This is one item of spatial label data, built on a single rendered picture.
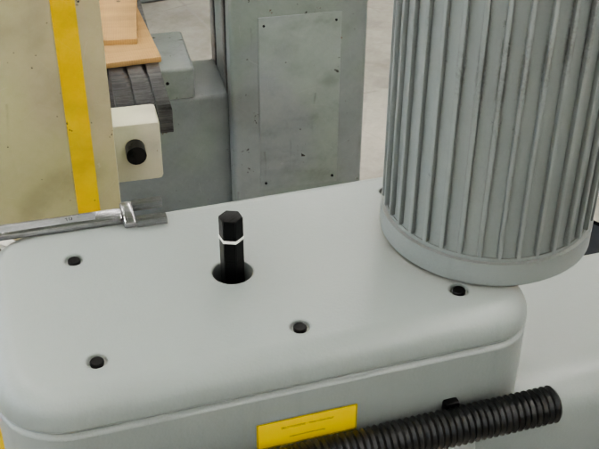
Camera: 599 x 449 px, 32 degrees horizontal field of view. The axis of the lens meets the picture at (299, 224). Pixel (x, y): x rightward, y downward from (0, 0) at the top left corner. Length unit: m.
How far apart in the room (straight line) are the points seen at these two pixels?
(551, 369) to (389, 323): 0.24
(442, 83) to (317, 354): 0.24
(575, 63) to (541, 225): 0.15
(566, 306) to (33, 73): 1.83
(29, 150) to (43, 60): 0.26
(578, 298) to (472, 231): 0.28
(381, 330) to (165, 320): 0.18
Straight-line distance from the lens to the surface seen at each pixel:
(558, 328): 1.11
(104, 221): 1.00
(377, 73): 5.65
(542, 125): 0.85
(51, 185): 2.86
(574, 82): 0.85
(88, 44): 2.69
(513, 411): 0.94
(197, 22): 6.28
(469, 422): 0.93
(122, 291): 0.92
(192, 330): 0.87
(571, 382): 1.06
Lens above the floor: 2.45
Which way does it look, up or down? 34 degrees down
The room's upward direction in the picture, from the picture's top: straight up
